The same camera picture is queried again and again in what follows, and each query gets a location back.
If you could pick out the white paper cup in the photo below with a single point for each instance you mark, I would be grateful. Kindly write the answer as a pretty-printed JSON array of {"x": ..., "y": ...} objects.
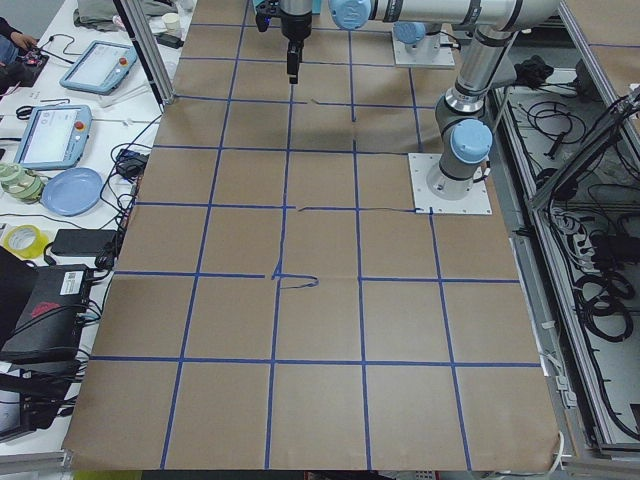
[{"x": 172, "y": 24}]

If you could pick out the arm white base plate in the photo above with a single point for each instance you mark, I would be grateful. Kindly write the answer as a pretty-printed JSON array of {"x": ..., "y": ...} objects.
[
  {"x": 435, "y": 193},
  {"x": 444, "y": 59}
]

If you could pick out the lower teach pendant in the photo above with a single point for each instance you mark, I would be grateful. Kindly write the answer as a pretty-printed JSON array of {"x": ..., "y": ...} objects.
[{"x": 55, "y": 137}]

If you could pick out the black flat adapter brick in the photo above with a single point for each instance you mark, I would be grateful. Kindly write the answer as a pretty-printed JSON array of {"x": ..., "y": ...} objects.
[{"x": 81, "y": 242}]

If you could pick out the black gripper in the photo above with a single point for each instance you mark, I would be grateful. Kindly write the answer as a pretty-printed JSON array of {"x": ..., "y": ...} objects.
[{"x": 294, "y": 22}]

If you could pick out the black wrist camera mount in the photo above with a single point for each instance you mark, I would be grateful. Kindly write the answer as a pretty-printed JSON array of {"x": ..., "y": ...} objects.
[{"x": 265, "y": 12}]

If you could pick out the teach pendant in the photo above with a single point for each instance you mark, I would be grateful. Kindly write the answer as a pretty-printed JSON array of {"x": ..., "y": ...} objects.
[
  {"x": 100, "y": 69},
  {"x": 55, "y": 137}
]

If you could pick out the upper teach pendant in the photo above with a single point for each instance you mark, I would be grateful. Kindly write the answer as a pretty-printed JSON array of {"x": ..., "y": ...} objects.
[{"x": 100, "y": 69}]

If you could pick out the green tape rolls stack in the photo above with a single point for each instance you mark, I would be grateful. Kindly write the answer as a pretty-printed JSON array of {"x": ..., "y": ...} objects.
[{"x": 20, "y": 183}]

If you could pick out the blue plate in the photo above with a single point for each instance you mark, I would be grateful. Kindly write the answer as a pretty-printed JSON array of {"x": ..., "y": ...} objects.
[{"x": 72, "y": 192}]

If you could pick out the person hand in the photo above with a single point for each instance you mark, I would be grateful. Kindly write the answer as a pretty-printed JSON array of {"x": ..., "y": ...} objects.
[{"x": 23, "y": 41}]

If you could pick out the aluminium frame post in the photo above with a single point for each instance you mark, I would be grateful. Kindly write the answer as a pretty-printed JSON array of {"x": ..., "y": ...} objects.
[{"x": 144, "y": 42}]

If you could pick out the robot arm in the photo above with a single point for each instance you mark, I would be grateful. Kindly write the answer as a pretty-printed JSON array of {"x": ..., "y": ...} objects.
[
  {"x": 417, "y": 36},
  {"x": 466, "y": 139}
]

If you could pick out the yellow tape roll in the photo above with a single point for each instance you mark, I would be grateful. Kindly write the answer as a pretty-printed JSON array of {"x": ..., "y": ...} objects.
[{"x": 26, "y": 241}]

